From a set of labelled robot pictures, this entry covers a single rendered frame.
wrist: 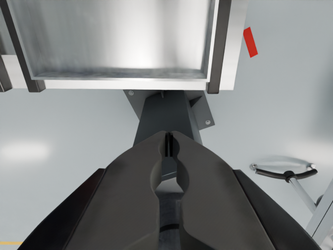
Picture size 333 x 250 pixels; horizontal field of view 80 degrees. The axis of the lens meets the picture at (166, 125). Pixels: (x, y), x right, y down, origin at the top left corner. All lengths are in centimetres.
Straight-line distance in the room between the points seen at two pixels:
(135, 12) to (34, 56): 16
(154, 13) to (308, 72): 127
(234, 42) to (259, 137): 126
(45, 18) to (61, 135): 129
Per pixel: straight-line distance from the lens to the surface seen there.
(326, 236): 148
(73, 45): 35
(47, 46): 37
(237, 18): 34
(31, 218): 239
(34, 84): 38
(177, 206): 59
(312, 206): 155
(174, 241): 54
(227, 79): 35
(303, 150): 178
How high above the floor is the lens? 120
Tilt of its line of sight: 61 degrees down
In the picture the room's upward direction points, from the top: 179 degrees counter-clockwise
